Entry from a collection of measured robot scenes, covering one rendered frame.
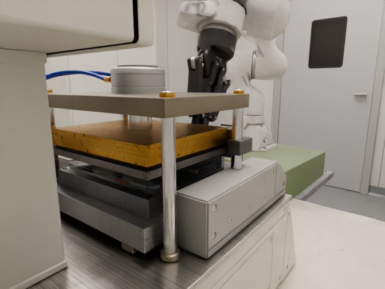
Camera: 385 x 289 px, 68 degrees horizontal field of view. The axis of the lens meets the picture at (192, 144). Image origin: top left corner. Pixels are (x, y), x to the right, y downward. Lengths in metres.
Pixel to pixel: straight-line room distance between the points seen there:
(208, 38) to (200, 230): 0.36
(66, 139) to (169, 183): 0.19
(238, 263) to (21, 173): 0.27
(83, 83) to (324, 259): 2.31
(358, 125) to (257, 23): 2.80
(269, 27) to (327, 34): 2.83
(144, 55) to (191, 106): 2.75
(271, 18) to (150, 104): 0.44
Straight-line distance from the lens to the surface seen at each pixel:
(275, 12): 0.67
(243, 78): 1.14
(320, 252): 0.75
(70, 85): 2.59
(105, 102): 0.34
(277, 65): 1.14
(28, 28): 0.18
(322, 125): 3.48
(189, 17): 0.58
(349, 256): 0.76
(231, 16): 0.58
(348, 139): 3.43
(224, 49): 0.56
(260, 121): 1.16
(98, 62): 2.73
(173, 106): 0.28
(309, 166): 1.12
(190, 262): 0.34
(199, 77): 0.52
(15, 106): 0.29
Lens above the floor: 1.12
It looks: 12 degrees down
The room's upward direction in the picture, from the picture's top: straight up
